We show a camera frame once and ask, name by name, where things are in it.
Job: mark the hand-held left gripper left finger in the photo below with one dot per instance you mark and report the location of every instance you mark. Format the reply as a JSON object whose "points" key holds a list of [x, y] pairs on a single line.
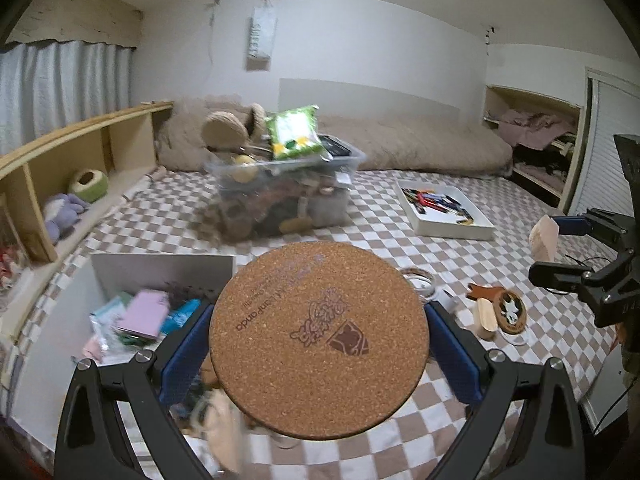
{"points": [[182, 360]]}

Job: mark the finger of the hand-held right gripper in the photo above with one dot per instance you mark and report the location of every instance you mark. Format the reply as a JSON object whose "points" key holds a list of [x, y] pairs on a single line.
{"points": [[572, 225], [555, 275]]}

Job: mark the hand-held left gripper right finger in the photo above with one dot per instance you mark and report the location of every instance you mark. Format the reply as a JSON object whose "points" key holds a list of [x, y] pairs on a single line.
{"points": [[457, 362]]}

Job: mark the pale wooden piece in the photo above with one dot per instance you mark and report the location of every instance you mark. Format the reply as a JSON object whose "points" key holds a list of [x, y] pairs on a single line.
{"points": [[545, 240]]}

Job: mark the white storage box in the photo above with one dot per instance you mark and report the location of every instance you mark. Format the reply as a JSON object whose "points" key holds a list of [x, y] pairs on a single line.
{"points": [[150, 270]]}

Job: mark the printed round cork coaster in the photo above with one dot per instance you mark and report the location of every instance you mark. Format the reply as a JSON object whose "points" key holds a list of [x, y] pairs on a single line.
{"points": [[320, 340]]}

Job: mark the blue foil packet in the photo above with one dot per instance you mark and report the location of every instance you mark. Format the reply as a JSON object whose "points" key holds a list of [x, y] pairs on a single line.
{"points": [[182, 312]]}

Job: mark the wooden brush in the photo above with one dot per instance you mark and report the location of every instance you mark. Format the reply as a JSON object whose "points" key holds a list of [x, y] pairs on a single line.
{"points": [[484, 320]]}

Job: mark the round cat coaster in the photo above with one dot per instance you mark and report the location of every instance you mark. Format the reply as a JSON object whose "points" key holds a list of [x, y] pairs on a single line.
{"points": [[510, 310]]}

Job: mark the pink notebook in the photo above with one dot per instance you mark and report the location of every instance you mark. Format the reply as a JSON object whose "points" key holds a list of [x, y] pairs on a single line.
{"points": [[145, 315]]}

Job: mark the wooden closet shelf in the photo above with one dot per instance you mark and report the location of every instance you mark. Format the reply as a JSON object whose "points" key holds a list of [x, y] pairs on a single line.
{"points": [[574, 160]]}

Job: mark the brown leather tag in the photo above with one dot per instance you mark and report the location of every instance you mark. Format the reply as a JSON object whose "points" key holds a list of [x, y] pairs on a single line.
{"points": [[484, 290]]}

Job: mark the white teal packet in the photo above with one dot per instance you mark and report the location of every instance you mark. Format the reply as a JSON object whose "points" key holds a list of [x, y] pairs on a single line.
{"points": [[107, 320]]}

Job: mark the pink clothes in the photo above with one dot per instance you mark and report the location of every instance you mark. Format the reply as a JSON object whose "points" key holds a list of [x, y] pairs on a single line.
{"points": [[535, 122]]}

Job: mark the white slatted door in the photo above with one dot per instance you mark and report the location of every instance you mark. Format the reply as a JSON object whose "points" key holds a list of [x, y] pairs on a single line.
{"points": [[610, 120]]}

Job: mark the white tray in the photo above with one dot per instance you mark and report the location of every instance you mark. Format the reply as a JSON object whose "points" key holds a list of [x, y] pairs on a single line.
{"points": [[450, 227]]}

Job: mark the pile of coloured pens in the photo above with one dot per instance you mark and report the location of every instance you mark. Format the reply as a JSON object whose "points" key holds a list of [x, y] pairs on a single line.
{"points": [[437, 202]]}

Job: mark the checkered blanket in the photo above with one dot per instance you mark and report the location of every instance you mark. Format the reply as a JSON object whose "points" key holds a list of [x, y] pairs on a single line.
{"points": [[380, 240]]}

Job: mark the beige duvet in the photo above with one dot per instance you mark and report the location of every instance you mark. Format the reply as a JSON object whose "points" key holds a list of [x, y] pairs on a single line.
{"points": [[425, 145]]}

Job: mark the purple plush toy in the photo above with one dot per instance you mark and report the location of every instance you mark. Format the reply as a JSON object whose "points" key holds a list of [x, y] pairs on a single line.
{"points": [[62, 212]]}

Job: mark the green avocado plush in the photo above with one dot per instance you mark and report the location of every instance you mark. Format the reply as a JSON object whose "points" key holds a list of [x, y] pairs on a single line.
{"points": [[87, 187]]}

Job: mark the yellow ball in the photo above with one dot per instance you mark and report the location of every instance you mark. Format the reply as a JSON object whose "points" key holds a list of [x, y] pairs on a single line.
{"points": [[245, 167]]}

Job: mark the clear plastic storage bin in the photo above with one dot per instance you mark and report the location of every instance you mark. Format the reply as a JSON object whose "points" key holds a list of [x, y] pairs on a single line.
{"points": [[320, 205]]}

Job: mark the long wooden shelf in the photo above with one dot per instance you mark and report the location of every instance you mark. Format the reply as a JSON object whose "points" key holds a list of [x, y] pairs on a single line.
{"points": [[130, 135]]}

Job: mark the brown fuzzy plush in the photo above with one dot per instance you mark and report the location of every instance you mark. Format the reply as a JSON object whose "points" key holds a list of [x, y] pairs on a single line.
{"points": [[225, 127]]}

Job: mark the white headboard panel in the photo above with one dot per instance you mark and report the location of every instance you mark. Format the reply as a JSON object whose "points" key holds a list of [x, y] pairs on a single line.
{"points": [[370, 97]]}

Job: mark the green wipes packet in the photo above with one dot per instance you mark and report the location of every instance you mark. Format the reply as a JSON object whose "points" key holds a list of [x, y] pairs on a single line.
{"points": [[292, 130]]}

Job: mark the grey curtain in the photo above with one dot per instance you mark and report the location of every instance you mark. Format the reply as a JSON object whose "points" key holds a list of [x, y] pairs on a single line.
{"points": [[60, 90]]}

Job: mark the white hanging paper bag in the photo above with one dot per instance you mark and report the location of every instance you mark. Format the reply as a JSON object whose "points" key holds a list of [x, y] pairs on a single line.
{"points": [[260, 30]]}

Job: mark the beige curtain valance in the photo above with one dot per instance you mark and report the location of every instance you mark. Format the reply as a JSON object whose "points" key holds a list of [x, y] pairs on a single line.
{"points": [[75, 10]]}

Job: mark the small wall hook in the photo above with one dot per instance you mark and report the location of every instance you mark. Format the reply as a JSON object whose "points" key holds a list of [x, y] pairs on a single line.
{"points": [[489, 35]]}

